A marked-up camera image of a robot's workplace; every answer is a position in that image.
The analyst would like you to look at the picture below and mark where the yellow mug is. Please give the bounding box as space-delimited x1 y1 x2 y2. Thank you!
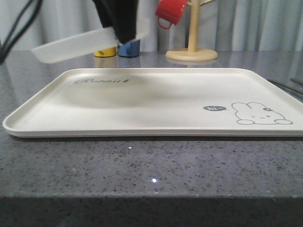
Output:
94 46 116 57

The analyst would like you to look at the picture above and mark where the black cable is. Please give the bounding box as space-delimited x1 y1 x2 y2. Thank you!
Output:
0 0 43 64

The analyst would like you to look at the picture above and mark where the silver chopstick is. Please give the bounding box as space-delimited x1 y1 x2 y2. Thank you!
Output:
268 79 303 95

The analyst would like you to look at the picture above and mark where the white round plate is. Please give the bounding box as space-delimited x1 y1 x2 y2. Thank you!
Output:
31 18 151 64

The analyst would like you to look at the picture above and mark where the silver spoon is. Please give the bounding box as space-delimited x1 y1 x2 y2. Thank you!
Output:
290 78 303 86

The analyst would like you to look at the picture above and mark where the blue mug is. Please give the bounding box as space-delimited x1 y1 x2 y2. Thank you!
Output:
117 40 141 57

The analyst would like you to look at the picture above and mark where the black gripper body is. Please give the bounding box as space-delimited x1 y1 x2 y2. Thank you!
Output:
93 0 138 44

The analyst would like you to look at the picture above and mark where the cream rabbit serving tray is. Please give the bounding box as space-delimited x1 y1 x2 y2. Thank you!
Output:
3 68 303 138

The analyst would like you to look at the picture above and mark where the wooden mug tree stand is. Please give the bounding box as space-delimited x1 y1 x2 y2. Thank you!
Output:
166 0 218 61

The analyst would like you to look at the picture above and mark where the grey curtain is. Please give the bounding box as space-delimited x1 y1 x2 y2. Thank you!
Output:
14 0 303 51

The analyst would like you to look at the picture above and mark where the red mug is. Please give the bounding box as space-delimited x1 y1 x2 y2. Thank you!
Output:
155 0 187 29

